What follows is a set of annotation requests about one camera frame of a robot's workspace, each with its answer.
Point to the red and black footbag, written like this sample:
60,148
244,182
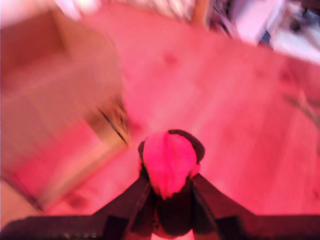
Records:
167,160

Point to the cardboard dice tower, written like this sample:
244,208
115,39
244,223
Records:
50,105

